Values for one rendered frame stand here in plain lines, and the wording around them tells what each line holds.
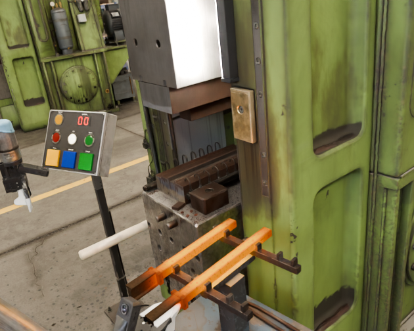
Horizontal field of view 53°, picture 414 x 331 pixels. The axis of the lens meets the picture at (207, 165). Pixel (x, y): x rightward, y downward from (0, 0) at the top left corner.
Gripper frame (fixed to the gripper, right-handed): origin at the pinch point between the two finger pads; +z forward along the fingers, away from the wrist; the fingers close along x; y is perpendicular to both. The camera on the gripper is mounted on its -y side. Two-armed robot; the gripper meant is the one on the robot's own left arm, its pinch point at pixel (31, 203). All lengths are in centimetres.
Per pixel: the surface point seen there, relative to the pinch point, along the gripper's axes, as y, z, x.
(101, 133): -34.0, -18.6, -12.3
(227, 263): -49, -5, 81
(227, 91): -78, -36, 26
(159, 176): -49, -5, 17
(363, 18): -114, -58, 56
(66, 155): -17.6, -9.0, -21.8
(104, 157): -32.6, -8.2, -10.1
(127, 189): -66, 93, -185
